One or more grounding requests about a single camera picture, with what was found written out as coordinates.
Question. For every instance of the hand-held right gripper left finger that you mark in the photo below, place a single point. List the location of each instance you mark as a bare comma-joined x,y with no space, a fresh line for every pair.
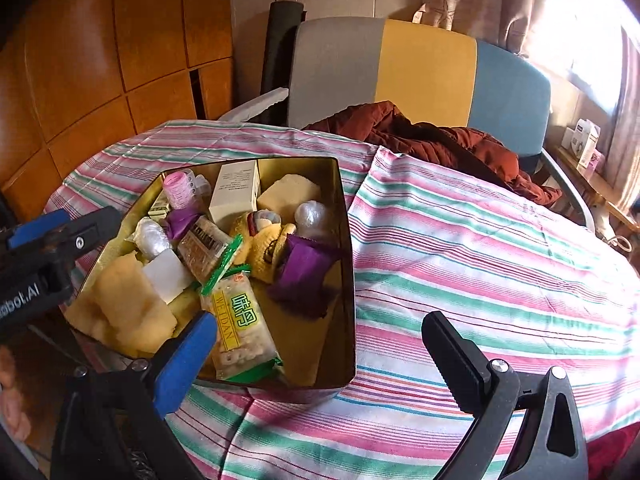
185,355

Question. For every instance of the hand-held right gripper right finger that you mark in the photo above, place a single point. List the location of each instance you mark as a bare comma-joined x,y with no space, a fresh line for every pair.
450,355

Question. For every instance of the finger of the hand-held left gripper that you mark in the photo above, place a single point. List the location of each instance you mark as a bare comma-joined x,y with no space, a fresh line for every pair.
87,232
37,227

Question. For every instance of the large yellow sponge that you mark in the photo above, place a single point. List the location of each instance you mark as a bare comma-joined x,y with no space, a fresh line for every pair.
130,310

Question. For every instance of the white yellow sponge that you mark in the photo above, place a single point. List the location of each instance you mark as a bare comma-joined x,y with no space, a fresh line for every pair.
162,275

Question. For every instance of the brown snack packet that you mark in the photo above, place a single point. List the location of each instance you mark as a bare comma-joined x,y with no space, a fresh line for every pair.
205,247

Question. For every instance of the gold tin box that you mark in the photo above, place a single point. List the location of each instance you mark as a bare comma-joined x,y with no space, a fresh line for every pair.
305,340

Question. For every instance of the yellow plush toy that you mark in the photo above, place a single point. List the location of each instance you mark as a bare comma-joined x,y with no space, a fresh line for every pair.
265,250

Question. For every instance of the large purple pouch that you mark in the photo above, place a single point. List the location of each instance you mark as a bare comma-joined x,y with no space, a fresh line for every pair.
302,275

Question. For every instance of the beige tall box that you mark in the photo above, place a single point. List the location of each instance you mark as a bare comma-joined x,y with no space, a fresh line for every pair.
235,192

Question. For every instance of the clear plastic ball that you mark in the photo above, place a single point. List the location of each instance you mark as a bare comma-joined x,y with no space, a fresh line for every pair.
311,217

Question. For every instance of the pale yellow sponge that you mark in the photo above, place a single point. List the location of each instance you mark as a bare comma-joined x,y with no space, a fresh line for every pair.
290,197

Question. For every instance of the person's left hand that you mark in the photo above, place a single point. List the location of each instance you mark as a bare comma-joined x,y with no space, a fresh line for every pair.
10,390

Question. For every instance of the striped bed sheet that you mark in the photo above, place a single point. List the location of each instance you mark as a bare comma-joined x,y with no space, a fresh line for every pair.
450,270

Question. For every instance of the wooden wardrobe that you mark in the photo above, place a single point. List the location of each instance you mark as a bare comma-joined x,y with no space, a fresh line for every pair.
100,60

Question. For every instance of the red cloth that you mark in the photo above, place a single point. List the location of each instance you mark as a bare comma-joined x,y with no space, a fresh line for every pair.
617,455

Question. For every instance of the red-brown quilted jacket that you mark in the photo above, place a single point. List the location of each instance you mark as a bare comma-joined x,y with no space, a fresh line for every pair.
440,150

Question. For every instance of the white armrest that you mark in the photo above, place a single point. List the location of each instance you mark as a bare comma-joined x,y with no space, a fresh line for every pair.
260,100

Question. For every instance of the wooden desk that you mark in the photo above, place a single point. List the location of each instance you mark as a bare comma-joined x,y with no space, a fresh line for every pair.
595,185

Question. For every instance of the small pink box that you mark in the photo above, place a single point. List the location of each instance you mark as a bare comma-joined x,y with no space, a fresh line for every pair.
596,160

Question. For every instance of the white carton box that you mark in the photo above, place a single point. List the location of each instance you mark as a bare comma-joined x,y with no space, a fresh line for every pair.
580,140

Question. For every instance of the grey yellow blue chair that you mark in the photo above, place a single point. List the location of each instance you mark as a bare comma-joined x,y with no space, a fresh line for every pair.
425,70

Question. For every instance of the window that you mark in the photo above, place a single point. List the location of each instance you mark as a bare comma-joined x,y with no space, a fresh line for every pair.
580,35

